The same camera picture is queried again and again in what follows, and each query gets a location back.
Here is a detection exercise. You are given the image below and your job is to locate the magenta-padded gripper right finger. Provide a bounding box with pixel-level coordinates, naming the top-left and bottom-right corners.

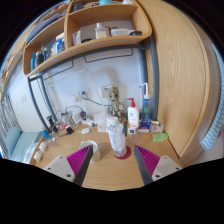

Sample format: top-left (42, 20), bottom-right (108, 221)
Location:
top-left (133, 144), bottom-right (184, 186)

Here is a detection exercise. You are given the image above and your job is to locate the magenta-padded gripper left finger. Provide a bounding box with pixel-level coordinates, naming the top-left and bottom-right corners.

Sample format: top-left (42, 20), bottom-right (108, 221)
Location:
top-left (43, 144), bottom-right (94, 187)

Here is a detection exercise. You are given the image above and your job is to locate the clear plastic water bottle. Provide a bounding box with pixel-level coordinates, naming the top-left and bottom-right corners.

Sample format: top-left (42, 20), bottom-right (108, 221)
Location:
top-left (106, 116), bottom-right (128, 158)

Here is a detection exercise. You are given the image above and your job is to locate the cream ceramic mug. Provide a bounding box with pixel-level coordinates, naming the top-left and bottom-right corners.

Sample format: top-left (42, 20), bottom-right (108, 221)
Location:
top-left (78, 139), bottom-right (102, 164)

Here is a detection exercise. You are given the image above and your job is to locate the wrapped pale bun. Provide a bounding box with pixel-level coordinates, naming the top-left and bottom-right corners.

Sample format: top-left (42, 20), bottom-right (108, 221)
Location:
top-left (37, 141), bottom-right (48, 153)
top-left (33, 150), bottom-right (44, 163)

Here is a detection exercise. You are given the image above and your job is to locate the small black block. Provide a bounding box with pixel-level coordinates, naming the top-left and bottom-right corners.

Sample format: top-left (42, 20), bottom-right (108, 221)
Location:
top-left (65, 125), bottom-right (75, 136)

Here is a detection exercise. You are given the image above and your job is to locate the white purple tissue pack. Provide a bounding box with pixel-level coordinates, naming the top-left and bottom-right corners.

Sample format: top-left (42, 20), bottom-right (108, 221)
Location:
top-left (150, 123), bottom-right (165, 134)

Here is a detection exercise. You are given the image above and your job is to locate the small blue white-capped bottle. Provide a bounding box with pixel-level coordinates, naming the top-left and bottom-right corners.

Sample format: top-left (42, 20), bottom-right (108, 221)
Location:
top-left (39, 125), bottom-right (51, 140)

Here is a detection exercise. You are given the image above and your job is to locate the blue small box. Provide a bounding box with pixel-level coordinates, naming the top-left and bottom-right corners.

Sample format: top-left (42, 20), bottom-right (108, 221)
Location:
top-left (138, 119), bottom-right (153, 131)

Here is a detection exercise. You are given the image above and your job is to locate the bed with teal sheet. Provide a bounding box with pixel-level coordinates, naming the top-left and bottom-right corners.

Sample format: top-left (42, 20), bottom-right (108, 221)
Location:
top-left (3, 131), bottom-right (41, 164)

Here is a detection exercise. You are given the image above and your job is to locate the black upright handheld tool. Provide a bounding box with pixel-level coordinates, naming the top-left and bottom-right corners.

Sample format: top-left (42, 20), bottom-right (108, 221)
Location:
top-left (46, 114), bottom-right (58, 134)

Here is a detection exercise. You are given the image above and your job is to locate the white power strip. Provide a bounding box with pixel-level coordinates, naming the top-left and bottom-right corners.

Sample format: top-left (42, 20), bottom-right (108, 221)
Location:
top-left (81, 118), bottom-right (98, 128)

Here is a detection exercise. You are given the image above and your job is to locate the steel cup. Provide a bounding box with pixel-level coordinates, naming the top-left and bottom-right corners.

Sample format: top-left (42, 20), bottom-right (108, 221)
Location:
top-left (60, 111), bottom-right (72, 125)

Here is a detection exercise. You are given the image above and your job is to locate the white red-pump lotion bottle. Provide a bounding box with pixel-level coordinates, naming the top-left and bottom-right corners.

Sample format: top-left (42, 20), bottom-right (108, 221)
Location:
top-left (126, 97), bottom-right (140, 130)

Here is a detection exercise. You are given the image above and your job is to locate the clear blue spray bottle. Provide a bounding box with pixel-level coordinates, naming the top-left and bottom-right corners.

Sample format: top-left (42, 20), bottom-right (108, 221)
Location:
top-left (139, 82), bottom-right (153, 123)

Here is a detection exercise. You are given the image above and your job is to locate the teal pillow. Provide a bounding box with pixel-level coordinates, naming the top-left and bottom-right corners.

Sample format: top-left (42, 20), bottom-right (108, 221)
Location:
top-left (3, 125), bottom-right (23, 156)

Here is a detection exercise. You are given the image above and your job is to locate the blue striped towel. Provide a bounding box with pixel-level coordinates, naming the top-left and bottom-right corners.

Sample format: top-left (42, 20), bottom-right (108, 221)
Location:
top-left (199, 46), bottom-right (224, 152)

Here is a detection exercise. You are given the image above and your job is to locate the grey patterned curtain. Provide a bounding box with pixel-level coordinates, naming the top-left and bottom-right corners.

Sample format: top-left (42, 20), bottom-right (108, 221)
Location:
top-left (0, 99), bottom-right (18, 151)

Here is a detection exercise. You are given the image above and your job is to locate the white desk lamp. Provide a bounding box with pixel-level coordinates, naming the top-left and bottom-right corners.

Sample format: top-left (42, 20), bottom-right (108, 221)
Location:
top-left (46, 68), bottom-right (98, 116)

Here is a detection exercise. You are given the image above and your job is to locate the wooden tree figurine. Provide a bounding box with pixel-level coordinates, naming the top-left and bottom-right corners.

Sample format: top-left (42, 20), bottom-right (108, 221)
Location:
top-left (106, 86), bottom-right (127, 118)

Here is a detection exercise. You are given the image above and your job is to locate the wooden wardrobe side panel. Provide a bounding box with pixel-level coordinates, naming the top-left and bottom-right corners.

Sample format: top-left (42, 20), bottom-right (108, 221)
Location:
top-left (136, 0), bottom-right (218, 159)

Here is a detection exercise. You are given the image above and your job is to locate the wooden shelf unit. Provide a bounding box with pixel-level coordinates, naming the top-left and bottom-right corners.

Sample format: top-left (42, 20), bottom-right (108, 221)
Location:
top-left (22, 0), bottom-right (153, 78)

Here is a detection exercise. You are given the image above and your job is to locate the grey metal desk frame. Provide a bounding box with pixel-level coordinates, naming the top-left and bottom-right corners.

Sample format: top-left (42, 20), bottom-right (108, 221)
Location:
top-left (27, 34), bottom-right (160, 133)

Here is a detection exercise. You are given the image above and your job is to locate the white wall-mounted device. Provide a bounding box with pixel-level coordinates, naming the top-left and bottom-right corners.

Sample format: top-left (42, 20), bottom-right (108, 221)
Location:
top-left (101, 84), bottom-right (114, 99)

